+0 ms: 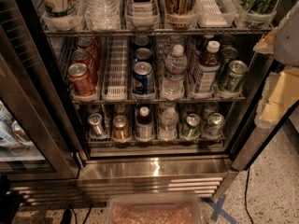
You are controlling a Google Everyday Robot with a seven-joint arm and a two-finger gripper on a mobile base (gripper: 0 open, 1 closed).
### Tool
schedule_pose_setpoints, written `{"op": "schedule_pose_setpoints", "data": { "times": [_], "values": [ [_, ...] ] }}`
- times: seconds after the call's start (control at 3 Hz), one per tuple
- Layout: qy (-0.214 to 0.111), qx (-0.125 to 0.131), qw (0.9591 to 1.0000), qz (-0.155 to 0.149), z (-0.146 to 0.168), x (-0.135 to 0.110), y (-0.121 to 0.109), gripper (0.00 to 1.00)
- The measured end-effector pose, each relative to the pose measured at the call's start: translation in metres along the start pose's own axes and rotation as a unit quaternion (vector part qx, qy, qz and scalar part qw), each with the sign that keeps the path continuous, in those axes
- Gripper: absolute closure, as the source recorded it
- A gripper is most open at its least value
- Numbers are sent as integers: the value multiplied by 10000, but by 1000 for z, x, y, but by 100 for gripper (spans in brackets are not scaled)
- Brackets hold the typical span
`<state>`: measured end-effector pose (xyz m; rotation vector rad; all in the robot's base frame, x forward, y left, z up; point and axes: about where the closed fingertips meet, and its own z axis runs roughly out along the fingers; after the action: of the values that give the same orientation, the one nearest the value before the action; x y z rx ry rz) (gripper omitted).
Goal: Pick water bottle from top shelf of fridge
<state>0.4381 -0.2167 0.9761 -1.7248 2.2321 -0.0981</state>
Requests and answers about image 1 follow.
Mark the rear blue pepsi can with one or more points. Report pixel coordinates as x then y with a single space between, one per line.
143 55

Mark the green soda can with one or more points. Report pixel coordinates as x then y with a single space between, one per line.
233 76
228 54

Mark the open fridge door right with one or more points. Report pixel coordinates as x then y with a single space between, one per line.
256 139

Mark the gold can bottom shelf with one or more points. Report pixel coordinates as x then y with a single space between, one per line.
120 127

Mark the orange soda can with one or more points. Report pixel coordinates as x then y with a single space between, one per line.
89 43
84 56
81 78

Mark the glass fridge door left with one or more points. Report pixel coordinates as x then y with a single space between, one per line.
19 94

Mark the rear orange soda can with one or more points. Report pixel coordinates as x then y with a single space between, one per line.
89 43

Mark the empty white top tray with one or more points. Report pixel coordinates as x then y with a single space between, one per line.
215 13

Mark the brown tea bottle white cap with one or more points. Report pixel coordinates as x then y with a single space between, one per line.
206 68

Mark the bottom green can left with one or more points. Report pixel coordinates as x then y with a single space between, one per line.
190 126

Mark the middle orange soda can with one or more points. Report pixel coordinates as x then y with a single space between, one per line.
84 56

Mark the silver can bottom shelf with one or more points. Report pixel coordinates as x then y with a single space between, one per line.
95 120

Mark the stainless steel display fridge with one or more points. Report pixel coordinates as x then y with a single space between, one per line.
107 167

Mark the empty white shelf tray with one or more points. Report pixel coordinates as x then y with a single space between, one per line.
115 78

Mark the clear water bottle top shelf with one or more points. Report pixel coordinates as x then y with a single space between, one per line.
102 15

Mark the rear green soda can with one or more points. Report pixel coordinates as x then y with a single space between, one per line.
228 54

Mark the tea bottle white label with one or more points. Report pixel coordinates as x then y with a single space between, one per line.
142 14

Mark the front orange soda can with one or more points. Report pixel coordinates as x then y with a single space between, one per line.
81 78

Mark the bottom shelf tea bottle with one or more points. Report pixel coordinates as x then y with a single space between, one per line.
144 124

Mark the front blue pepsi can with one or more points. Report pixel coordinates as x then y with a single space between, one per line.
143 79

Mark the front green soda can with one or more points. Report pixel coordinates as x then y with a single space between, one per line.
233 76

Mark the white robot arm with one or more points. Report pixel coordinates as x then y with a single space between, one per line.
286 45

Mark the bottom shelf water bottle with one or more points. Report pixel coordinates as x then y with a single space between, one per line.
168 124

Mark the bottom green can right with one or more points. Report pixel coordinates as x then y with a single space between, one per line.
213 126

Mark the clear plastic bin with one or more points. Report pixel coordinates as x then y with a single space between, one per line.
154 208

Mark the middle shelf water bottle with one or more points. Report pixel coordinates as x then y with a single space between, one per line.
175 66

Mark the blue pepsi can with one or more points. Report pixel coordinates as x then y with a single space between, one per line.
143 79
143 55

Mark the yellow foam padded gripper finger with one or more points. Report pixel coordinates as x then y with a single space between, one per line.
266 44
280 92

